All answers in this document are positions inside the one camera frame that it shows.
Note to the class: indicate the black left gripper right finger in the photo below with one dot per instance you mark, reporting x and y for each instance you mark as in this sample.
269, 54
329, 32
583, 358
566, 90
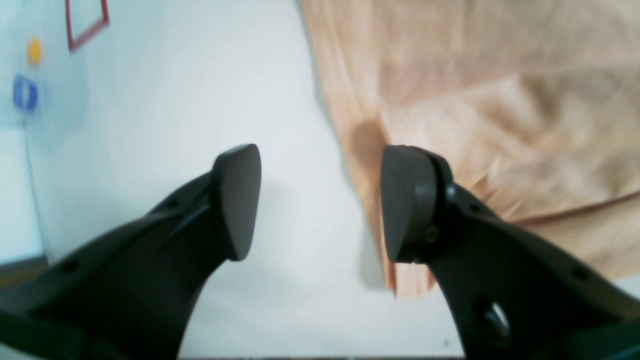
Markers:
512, 294

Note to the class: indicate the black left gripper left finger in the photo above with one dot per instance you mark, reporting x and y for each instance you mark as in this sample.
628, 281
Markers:
129, 294

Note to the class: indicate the peach pink T-shirt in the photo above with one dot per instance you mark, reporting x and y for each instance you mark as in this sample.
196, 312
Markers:
533, 103

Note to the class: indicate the blue sticker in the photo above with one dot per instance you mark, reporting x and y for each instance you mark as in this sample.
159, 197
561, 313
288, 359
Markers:
25, 94

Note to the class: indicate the yellow sticker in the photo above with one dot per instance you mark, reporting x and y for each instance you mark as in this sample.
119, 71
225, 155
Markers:
34, 52

